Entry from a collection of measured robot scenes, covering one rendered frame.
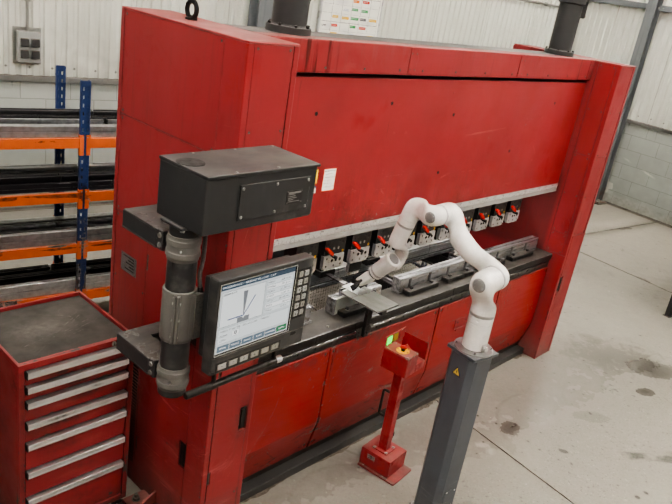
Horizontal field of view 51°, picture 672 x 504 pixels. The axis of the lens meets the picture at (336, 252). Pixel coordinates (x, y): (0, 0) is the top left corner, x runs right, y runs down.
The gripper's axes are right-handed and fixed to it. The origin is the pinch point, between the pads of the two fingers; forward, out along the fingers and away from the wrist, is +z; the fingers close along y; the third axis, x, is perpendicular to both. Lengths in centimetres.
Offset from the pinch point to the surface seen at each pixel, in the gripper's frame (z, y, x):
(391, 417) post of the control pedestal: 29, -7, 70
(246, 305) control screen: -71, 130, 14
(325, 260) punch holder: -15.8, 29.2, -13.3
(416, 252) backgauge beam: 23, -91, -17
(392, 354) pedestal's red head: -0.3, 0.4, 41.3
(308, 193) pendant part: -97, 104, -12
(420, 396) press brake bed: 71, -82, 67
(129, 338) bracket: -25, 149, 1
